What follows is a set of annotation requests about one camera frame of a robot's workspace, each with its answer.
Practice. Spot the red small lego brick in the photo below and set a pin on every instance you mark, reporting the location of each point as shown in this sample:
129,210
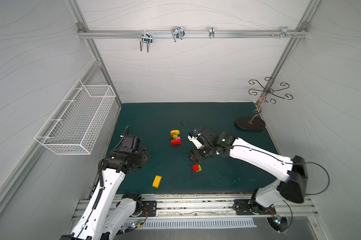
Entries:
195,168

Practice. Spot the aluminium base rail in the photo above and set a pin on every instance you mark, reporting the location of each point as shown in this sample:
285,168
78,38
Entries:
217,206

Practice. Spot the left metal clip hook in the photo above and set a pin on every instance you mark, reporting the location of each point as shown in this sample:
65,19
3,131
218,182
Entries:
146,39

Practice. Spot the yellow curved lego brick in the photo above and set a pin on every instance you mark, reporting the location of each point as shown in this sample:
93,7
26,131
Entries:
175,132

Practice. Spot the horizontal aluminium rail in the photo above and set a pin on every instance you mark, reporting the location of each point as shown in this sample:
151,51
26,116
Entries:
189,34

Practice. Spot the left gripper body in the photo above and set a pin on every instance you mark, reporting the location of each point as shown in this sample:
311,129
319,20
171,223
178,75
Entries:
139,159

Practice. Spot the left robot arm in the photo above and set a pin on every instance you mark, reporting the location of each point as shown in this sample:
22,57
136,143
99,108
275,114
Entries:
96,222

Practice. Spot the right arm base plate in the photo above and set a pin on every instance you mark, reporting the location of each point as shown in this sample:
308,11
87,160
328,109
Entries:
243,207

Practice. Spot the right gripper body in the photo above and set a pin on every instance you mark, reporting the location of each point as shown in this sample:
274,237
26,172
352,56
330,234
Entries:
201,147

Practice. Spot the metal clip hook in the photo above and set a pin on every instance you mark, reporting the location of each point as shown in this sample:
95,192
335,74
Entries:
177,33
146,39
284,34
211,32

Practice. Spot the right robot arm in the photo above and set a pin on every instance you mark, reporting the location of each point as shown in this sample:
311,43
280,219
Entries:
290,173

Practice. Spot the right metal clip hook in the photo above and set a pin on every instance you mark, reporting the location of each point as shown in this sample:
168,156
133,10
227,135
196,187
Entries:
284,34

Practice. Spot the white wire basket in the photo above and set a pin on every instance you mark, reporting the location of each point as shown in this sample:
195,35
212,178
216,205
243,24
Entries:
74,126

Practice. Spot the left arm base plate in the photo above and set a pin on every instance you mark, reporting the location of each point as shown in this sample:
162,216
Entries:
148,209

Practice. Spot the black metal hook stand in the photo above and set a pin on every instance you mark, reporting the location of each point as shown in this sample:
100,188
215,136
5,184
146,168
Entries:
268,95

